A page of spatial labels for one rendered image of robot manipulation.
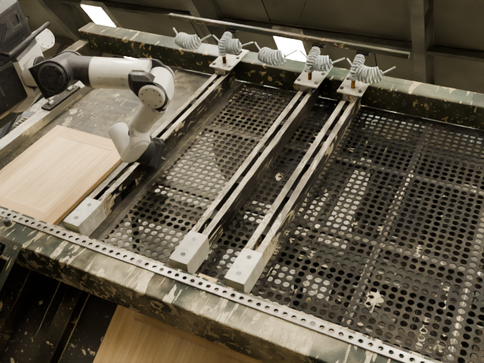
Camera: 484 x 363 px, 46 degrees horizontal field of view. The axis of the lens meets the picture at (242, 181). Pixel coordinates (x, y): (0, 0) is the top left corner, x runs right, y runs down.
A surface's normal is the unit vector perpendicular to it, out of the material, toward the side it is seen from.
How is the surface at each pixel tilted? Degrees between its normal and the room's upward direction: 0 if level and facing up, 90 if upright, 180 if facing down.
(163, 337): 90
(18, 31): 90
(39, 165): 60
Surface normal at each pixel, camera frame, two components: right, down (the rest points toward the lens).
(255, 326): -0.05, -0.77
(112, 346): -0.26, -0.37
